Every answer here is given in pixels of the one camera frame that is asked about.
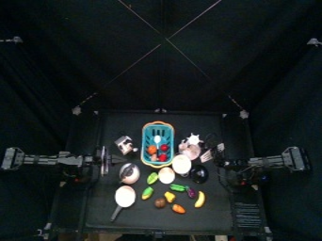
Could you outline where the silver slotted spoon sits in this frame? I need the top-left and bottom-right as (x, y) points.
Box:
(199, 149), (215, 164)

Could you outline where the blue basket with orange rim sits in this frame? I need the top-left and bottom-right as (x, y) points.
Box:
(138, 120), (176, 168)

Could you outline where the pink toy teapot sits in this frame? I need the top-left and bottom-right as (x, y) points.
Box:
(177, 139), (203, 161)

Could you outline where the white star-shaped toy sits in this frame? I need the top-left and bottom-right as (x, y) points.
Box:
(184, 133), (203, 146)

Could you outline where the white round bowl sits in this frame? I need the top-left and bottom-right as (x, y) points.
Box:
(171, 153), (192, 175)

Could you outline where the green yellow toy vegetable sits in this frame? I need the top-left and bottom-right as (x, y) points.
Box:
(145, 171), (160, 185)

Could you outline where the purple toy eggplant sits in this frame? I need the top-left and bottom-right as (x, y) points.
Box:
(184, 185), (197, 200)

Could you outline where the toy frying pan white inside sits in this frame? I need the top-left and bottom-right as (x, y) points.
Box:
(109, 185), (137, 223)

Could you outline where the green toy pepper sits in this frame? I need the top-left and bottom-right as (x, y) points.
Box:
(168, 184), (187, 193)

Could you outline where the yellow toy banana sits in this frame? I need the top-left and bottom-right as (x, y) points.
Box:
(193, 190), (207, 209)

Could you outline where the toy corn cob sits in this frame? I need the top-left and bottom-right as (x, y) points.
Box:
(140, 186), (154, 201)

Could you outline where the cream round plate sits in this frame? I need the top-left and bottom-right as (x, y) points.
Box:
(157, 167), (176, 185)

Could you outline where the yellow toy pepper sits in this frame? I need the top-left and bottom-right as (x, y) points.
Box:
(162, 191), (177, 203)

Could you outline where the orange toy carrot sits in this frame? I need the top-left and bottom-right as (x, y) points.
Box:
(171, 203), (187, 215)

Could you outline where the white printed label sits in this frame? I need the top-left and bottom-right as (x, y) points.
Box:
(232, 201), (261, 230)

